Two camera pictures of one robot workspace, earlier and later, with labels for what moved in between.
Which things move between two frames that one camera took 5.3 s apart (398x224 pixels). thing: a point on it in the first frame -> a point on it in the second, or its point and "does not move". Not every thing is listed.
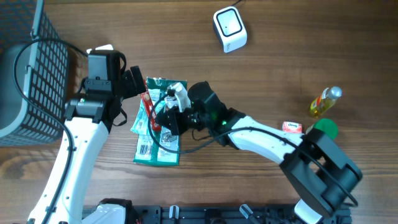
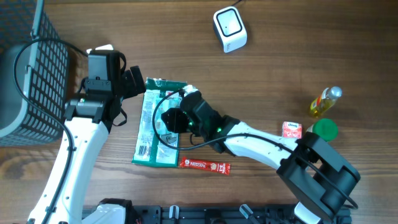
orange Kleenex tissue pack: [291, 126] does not move
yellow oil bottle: [325, 100] does not move
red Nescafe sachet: [156, 125] -> [205, 165]
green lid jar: [326, 126] does not move
